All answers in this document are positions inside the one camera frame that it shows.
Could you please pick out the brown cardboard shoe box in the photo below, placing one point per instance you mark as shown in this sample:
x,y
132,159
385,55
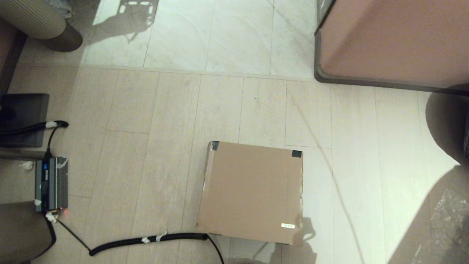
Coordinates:
x,y
253,190

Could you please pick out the grey power supply unit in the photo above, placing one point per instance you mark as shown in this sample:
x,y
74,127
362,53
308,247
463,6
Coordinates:
x,y
51,183

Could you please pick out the black corrugated conduit taped midway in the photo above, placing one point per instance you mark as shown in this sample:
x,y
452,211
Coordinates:
x,y
146,240

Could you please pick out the pink cabinet with grey base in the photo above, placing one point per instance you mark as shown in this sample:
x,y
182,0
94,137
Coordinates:
x,y
395,36

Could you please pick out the white paper scrap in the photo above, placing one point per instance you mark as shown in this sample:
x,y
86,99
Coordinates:
x,y
26,165

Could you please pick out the grey crumpled cloth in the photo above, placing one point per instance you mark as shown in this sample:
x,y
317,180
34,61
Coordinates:
x,y
60,7

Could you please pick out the beige ribbed round pouf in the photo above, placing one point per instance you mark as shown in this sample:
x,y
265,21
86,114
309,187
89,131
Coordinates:
x,y
33,18

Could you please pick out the clear plastic sheet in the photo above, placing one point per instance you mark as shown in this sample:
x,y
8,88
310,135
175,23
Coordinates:
x,y
450,220

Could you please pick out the dark brown wooden furniture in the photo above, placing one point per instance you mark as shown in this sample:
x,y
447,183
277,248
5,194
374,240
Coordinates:
x,y
9,55

